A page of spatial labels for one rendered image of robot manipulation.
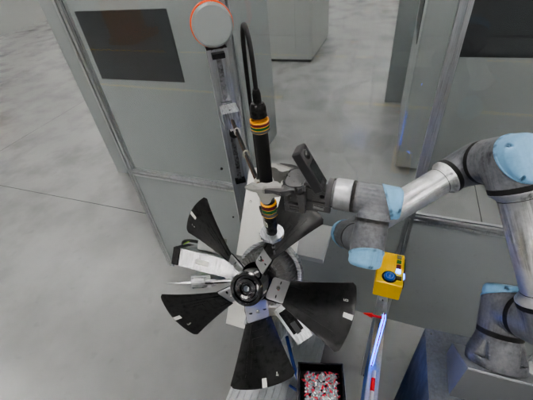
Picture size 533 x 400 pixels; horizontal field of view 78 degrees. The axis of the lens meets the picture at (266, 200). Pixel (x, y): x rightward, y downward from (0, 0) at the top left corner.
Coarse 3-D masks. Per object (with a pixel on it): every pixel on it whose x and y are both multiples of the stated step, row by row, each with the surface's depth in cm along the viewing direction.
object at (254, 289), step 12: (252, 264) 122; (240, 276) 112; (252, 276) 110; (264, 276) 114; (276, 276) 120; (240, 288) 112; (252, 288) 111; (264, 288) 110; (240, 300) 112; (252, 300) 111
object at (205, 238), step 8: (200, 200) 118; (200, 208) 119; (208, 208) 116; (200, 216) 120; (208, 216) 117; (200, 224) 122; (208, 224) 118; (216, 224) 115; (192, 232) 129; (200, 232) 125; (208, 232) 120; (216, 232) 117; (208, 240) 125; (216, 240) 119; (216, 248) 123; (224, 248) 117; (224, 256) 121
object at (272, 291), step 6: (276, 282) 116; (282, 282) 116; (288, 282) 116; (270, 288) 114; (282, 288) 114; (270, 294) 112; (276, 294) 112; (282, 294) 112; (276, 300) 111; (282, 300) 111
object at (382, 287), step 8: (384, 256) 135; (392, 256) 134; (384, 264) 132; (392, 264) 131; (400, 264) 131; (376, 272) 129; (384, 272) 129; (376, 280) 126; (384, 280) 126; (376, 288) 129; (384, 288) 127; (392, 288) 126; (400, 288) 124; (384, 296) 130; (392, 296) 129
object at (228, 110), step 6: (222, 102) 137; (228, 102) 138; (234, 102) 138; (222, 108) 135; (228, 108) 134; (234, 108) 134; (222, 114) 131; (228, 114) 131; (234, 114) 132; (222, 120) 137; (228, 120) 133; (234, 120) 133; (240, 120) 134; (228, 126) 134; (240, 126) 136
